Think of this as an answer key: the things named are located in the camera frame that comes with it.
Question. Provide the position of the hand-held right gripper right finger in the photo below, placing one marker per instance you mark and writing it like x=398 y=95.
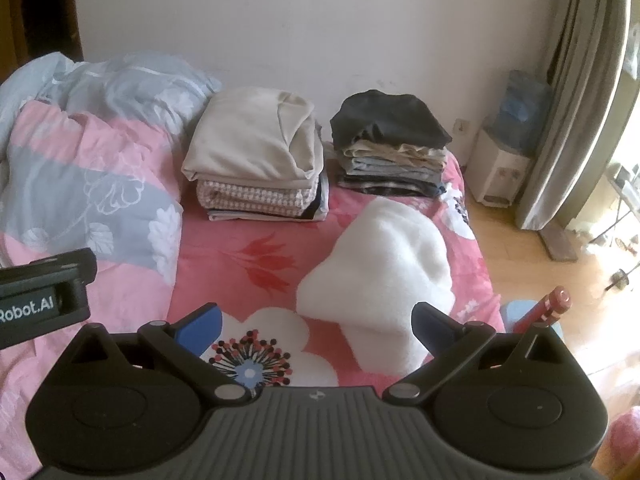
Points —
x=430 y=330

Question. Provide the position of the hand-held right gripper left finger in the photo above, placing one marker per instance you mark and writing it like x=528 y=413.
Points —
x=202 y=330

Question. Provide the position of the beige zip hoodie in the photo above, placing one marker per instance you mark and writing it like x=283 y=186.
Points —
x=255 y=135

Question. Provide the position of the dark folded clothes stack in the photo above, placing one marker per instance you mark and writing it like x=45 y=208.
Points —
x=390 y=145

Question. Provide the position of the cream fleece garment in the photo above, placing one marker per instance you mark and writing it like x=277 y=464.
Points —
x=385 y=270

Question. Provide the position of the blue plastic stool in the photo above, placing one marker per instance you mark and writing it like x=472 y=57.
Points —
x=525 y=320

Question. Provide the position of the pink floral bed sheet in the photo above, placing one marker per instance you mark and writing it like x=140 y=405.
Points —
x=280 y=260

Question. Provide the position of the red thermos bottle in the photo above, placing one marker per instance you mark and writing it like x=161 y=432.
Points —
x=545 y=307

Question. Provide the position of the pink grey floral duvet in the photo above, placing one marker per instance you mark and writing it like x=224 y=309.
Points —
x=90 y=185

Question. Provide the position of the checkered folded cloth stack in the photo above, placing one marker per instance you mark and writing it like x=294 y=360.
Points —
x=260 y=200

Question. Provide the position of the water dispenser with blue bottle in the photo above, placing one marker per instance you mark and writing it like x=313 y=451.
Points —
x=505 y=150

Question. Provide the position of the cluttered folding table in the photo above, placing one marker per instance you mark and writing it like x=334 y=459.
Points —
x=617 y=215

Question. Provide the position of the pink plastic slippers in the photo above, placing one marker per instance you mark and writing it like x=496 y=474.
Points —
x=625 y=435

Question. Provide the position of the beige curtain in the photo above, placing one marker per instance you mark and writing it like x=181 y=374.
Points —
x=575 y=95

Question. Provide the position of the wooden door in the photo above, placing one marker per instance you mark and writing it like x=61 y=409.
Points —
x=40 y=10

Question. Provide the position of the wall socket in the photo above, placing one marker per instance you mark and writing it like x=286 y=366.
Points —
x=463 y=125

